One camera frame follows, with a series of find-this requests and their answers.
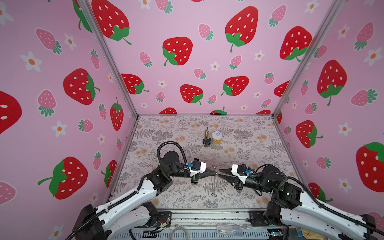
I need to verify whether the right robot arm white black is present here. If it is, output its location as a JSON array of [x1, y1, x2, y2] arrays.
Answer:
[[218, 164, 384, 240]]

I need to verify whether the gold computer mouse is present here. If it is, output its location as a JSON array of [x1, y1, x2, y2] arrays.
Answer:
[[296, 228, 327, 240]]

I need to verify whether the colourful hex key set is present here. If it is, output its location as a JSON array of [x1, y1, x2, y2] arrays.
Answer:
[[203, 128, 212, 147]]

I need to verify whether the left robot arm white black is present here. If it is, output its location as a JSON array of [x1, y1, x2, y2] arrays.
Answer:
[[67, 141, 217, 240]]

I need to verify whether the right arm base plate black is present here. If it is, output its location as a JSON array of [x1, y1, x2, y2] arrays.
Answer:
[[247, 210, 282, 227]]

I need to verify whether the yellow tin can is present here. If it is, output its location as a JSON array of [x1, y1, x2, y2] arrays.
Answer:
[[212, 131, 223, 145]]

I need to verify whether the clear plastic box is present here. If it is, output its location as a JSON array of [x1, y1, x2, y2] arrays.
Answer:
[[216, 224, 243, 237]]

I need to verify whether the aluminium rail frame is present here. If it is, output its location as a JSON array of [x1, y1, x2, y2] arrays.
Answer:
[[101, 207, 337, 240]]

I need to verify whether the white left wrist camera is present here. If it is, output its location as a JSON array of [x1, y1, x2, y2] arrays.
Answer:
[[189, 161, 206, 177]]

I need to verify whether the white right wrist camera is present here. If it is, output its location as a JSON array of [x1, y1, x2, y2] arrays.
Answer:
[[231, 165, 249, 178]]

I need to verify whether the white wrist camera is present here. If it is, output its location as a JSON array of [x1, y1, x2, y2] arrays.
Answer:
[[189, 161, 206, 177], [231, 165, 249, 178]]

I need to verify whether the grey looped cable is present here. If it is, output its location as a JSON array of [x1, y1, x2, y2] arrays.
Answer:
[[168, 227, 190, 240]]

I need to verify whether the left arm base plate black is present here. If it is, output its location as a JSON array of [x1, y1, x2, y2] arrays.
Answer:
[[143, 211, 172, 228]]

